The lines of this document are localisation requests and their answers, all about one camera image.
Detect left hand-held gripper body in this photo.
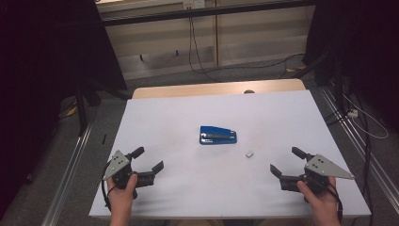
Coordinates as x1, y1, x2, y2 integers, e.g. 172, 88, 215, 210
103, 150, 156, 201

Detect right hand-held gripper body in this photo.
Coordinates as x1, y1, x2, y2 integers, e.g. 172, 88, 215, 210
280, 153, 356, 195

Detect blue stapler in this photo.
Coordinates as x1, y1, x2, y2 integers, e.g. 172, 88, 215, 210
199, 125, 238, 146

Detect person's left hand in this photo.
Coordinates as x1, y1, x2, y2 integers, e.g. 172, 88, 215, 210
106, 173, 139, 216

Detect person's right hand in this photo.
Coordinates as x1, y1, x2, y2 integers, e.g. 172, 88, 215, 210
296, 177, 339, 218

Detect white table mat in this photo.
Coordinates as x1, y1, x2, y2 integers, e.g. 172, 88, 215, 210
88, 89, 372, 219

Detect black stand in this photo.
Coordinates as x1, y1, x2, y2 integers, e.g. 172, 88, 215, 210
74, 79, 130, 137

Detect light wooden table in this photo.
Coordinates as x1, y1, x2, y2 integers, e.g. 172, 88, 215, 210
131, 78, 307, 100

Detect black curtain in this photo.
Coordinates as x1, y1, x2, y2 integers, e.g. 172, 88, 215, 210
0, 0, 128, 218
304, 0, 399, 135

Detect beige wooden cabinet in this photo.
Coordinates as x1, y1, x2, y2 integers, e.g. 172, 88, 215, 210
95, 0, 316, 81

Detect black metal beam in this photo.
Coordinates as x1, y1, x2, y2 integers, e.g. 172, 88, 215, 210
100, 0, 315, 28

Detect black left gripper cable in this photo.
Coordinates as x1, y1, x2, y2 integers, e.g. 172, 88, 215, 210
101, 162, 115, 212

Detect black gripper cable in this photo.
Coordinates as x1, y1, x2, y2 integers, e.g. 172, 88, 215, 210
101, 162, 115, 212
326, 177, 344, 226

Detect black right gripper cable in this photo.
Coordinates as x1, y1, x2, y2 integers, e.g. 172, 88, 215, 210
326, 177, 344, 226

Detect aluminium floor rail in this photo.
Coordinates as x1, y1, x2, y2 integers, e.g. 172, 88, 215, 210
40, 121, 94, 226
319, 85, 399, 206

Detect thick black floor cable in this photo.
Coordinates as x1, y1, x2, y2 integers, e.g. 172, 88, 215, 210
353, 90, 375, 226

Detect white cable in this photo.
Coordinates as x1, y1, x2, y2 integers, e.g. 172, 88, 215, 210
342, 93, 390, 140

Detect hanging black cables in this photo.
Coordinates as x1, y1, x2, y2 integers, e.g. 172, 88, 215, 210
187, 16, 218, 83

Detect white wall socket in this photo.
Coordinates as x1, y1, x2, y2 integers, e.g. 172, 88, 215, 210
183, 0, 206, 10

